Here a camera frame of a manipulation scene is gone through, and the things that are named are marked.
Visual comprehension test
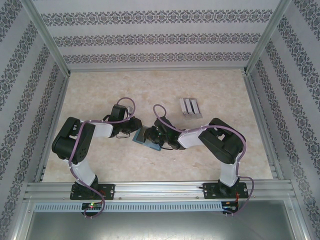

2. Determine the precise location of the sheet metal tray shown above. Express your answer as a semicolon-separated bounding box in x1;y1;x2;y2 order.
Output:
13;196;310;240

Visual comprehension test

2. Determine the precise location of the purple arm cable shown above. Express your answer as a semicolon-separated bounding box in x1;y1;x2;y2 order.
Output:
152;104;256;216
67;96;138;220

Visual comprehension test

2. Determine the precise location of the aluminium frame post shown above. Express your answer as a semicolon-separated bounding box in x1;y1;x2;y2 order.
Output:
243;0;298;76
23;0;71;76

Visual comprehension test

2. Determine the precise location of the aluminium side rail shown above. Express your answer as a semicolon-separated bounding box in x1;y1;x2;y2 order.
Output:
243;72;285;181
34;72;72;183

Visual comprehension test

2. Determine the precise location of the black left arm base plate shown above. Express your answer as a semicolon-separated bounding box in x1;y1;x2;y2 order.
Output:
69;183;116;201

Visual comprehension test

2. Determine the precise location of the circuit board with green light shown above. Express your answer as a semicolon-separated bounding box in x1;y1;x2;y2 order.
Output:
81;202;104;211

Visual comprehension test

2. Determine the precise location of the clear acrylic card box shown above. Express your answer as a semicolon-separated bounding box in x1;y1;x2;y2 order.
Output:
179;96;203;120

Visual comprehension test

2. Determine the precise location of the small dark circuit board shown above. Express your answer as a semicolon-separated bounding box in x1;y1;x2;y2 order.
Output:
222;203;240;214

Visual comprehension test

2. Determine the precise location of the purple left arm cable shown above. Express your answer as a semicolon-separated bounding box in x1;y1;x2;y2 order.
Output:
67;96;138;220

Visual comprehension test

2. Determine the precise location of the long aluminium mounting rail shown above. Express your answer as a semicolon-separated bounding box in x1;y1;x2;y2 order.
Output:
23;181;294;201

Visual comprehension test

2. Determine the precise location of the blue leather card holder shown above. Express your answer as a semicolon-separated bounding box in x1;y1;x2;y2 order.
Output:
132;125;163;153

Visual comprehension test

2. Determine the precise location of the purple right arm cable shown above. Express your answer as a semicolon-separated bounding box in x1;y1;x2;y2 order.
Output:
152;104;256;216

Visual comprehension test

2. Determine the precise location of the slotted grey cable duct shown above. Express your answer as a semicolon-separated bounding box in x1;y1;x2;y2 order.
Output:
33;201;224;213

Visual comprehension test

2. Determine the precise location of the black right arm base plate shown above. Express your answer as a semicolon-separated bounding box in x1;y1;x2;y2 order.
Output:
203;182;250;200

